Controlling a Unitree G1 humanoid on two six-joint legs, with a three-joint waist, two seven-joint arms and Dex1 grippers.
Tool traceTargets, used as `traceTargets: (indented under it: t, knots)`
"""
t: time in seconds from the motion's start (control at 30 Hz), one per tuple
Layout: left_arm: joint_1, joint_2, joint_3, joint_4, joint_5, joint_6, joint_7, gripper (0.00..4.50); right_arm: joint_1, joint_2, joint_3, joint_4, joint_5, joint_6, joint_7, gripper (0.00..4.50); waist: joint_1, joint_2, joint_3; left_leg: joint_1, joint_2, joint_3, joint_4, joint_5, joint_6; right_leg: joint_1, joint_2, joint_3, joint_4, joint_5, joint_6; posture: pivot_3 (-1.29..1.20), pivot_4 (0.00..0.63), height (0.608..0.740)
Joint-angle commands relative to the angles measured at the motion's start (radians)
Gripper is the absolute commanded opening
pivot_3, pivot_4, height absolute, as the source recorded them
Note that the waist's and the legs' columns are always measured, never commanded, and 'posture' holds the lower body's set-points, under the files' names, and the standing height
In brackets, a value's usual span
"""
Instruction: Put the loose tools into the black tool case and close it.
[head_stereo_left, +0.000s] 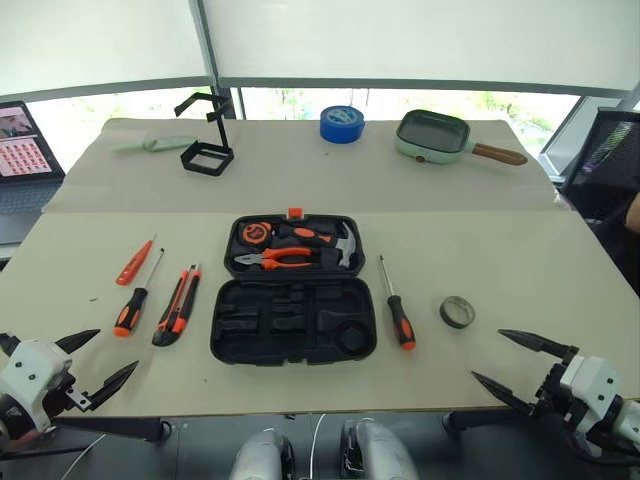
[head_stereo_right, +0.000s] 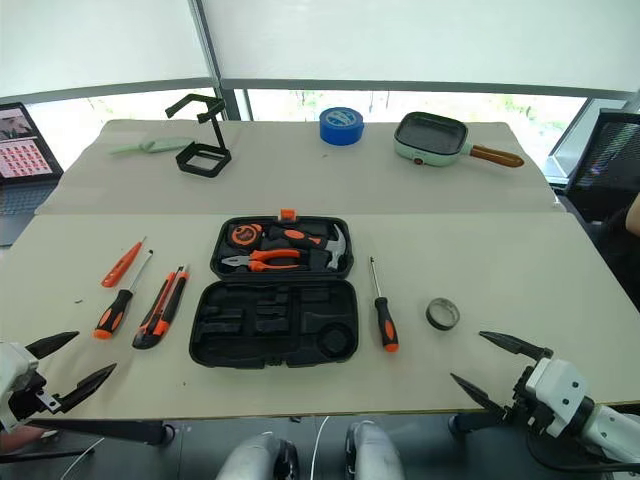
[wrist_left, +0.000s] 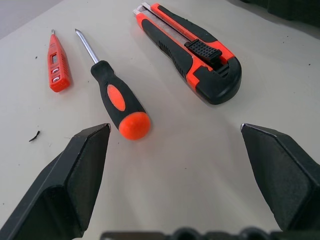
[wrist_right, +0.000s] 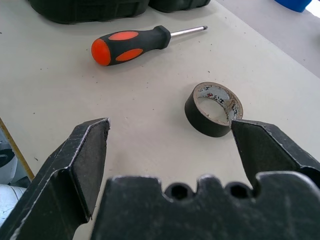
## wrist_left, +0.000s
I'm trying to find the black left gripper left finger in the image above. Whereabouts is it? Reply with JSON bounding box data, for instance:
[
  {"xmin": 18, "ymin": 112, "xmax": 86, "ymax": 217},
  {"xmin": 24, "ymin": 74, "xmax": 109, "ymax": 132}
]
[{"xmin": 0, "ymin": 122, "xmax": 112, "ymax": 240}]

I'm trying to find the small black debris scrap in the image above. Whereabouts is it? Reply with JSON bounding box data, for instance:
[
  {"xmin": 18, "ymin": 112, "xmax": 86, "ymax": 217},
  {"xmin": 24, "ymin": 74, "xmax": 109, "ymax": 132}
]
[{"xmin": 28, "ymin": 130, "xmax": 41, "ymax": 143}]

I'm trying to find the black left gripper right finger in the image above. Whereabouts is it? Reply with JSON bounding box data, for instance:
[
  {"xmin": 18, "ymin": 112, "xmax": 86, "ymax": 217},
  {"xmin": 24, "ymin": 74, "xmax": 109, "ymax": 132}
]
[{"xmin": 239, "ymin": 122, "xmax": 320, "ymax": 232}]

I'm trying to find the orange voltage tester pen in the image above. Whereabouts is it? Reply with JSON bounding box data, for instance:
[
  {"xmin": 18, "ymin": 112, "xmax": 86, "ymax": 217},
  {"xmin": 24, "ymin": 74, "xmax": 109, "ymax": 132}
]
[{"xmin": 47, "ymin": 29, "xmax": 72, "ymax": 93}]

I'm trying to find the orange black utility knife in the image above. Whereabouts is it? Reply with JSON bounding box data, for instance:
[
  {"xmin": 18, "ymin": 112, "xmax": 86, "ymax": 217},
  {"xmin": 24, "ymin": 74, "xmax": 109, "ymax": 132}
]
[{"xmin": 132, "ymin": 2, "xmax": 243, "ymax": 105}]

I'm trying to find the black orange handle screwdriver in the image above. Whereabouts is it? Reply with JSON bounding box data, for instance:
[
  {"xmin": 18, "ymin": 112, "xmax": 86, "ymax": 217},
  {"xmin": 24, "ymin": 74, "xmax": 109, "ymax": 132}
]
[{"xmin": 74, "ymin": 28, "xmax": 152, "ymax": 141}]

